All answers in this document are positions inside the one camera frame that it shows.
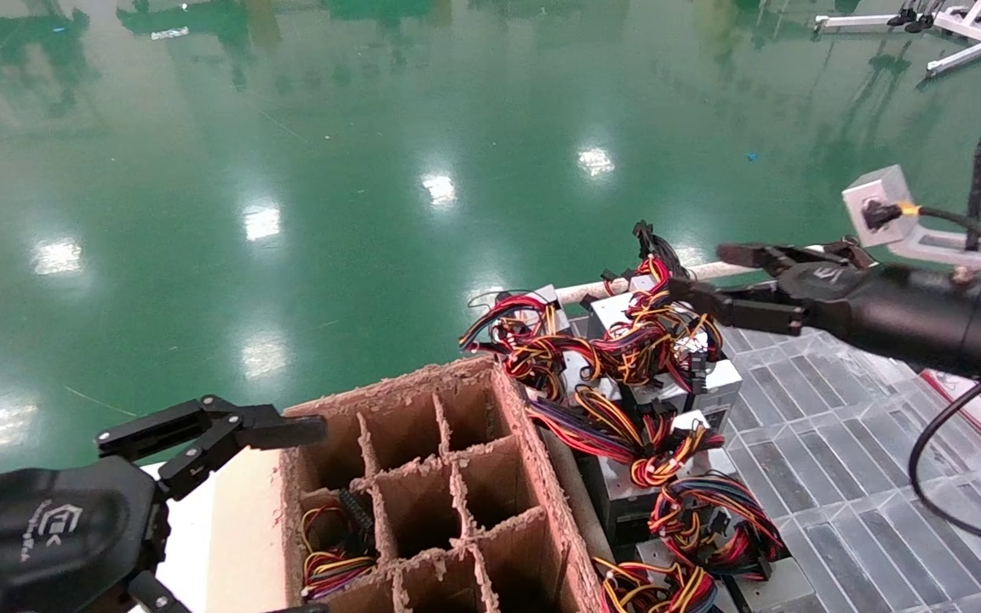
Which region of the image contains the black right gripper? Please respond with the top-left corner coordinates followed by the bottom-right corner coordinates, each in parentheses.
top-left (668, 243), bottom-right (981, 376)

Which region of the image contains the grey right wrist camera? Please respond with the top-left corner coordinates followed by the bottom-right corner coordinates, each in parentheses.
top-left (842, 164), bottom-right (919, 249)

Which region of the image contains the white rack rail tube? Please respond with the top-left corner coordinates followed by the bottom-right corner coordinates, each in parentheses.
top-left (559, 260), bottom-right (764, 306)

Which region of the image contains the black tube corner connector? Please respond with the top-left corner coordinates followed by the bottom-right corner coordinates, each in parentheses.
top-left (827, 237), bottom-right (879, 266)

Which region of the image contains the white metal floor stand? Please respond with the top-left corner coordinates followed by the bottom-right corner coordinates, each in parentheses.
top-left (814, 0), bottom-right (981, 79)

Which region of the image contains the black looping cable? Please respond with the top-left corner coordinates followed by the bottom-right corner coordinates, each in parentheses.
top-left (908, 353), bottom-right (981, 546)

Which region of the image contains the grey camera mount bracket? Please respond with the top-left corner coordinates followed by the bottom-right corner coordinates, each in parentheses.
top-left (904, 228), bottom-right (981, 278)

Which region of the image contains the black camera cable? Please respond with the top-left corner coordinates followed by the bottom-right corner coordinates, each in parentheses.
top-left (869, 200), bottom-right (981, 278)

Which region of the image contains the clear plastic slatted rack shelf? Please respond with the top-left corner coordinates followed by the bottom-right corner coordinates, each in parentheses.
top-left (695, 328), bottom-right (981, 613)

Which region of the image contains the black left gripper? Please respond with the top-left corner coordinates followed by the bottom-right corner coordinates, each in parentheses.
top-left (0, 394), bottom-right (328, 613)

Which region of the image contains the grey power supply with wires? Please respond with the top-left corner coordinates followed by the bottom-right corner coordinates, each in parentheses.
top-left (458, 285), bottom-right (577, 401)
top-left (597, 553), bottom-right (823, 613)
top-left (299, 490), bottom-right (381, 604)
top-left (529, 383), bottom-right (728, 490)
top-left (580, 451), bottom-right (791, 581)
top-left (584, 289), bottom-right (662, 388)
top-left (618, 220), bottom-right (744, 427)

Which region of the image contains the cardboard box with dividers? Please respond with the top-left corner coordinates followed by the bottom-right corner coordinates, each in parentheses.
top-left (205, 356), bottom-right (619, 613)

